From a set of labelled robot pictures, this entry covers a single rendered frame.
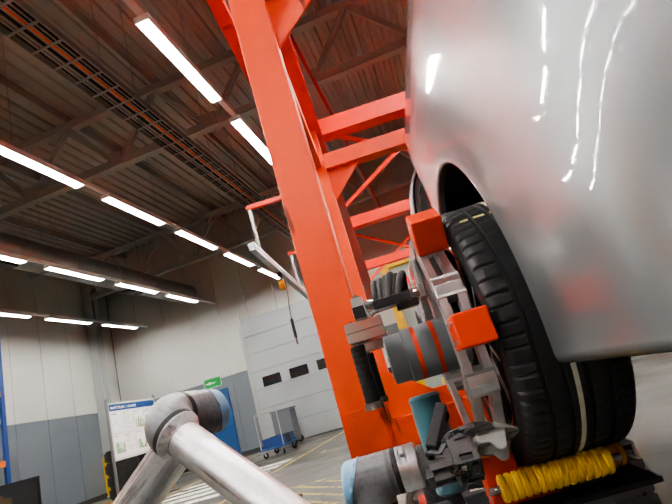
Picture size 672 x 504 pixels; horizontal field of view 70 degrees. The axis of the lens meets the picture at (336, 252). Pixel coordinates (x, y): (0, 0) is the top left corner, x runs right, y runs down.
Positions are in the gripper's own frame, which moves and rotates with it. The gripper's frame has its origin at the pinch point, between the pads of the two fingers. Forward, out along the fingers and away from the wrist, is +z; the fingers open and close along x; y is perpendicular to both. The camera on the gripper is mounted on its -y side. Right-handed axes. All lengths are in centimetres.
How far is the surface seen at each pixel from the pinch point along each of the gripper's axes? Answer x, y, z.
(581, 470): -13.6, 4.4, 12.0
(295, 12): 80, -181, -15
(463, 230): 32.5, -28.4, 4.9
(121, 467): -614, -627, -618
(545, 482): -13.8, 4.7, 4.0
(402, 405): -41, -52, -22
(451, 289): 25.7, -17.6, -2.6
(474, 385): 11.4, -3.4, -4.8
